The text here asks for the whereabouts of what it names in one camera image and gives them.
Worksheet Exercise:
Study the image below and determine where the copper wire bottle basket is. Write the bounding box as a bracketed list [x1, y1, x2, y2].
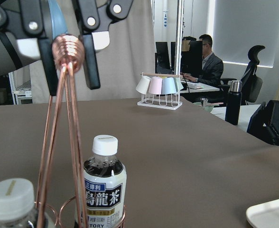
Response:
[37, 34, 89, 228]

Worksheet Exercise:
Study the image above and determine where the black thermos steel lid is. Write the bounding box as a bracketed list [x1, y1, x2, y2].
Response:
[225, 80, 242, 125]

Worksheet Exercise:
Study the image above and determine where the black plastic case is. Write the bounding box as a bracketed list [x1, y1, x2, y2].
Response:
[247, 100, 279, 146]

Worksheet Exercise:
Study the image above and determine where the black office chair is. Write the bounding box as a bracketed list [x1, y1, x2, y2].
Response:
[219, 45, 266, 105]

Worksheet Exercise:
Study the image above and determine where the green ceramic bowl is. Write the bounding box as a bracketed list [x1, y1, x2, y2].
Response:
[193, 102, 214, 113]

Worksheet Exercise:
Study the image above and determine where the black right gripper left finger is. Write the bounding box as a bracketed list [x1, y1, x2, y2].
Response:
[0, 0, 60, 96]

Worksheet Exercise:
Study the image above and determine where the seated man in suit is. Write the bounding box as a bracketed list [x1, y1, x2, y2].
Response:
[181, 34, 224, 103]

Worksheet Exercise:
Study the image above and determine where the blue cup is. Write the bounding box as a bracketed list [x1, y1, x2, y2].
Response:
[162, 77, 177, 95]

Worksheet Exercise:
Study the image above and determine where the pink cup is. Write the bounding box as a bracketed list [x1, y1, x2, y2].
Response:
[149, 76, 163, 95]

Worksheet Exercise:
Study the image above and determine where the white cup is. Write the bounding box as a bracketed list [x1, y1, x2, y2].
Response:
[136, 76, 151, 95]

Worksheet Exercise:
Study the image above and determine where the oolong tea bottle white cap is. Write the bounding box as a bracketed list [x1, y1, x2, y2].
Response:
[74, 134, 128, 228]

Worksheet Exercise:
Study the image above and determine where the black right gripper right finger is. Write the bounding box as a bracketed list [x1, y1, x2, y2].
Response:
[72, 0, 133, 89]

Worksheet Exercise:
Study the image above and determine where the steel jigger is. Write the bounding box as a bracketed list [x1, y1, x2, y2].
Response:
[200, 98, 208, 109]

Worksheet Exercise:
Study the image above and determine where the cream rabbit serving tray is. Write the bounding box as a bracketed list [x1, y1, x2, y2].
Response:
[246, 199, 279, 228]

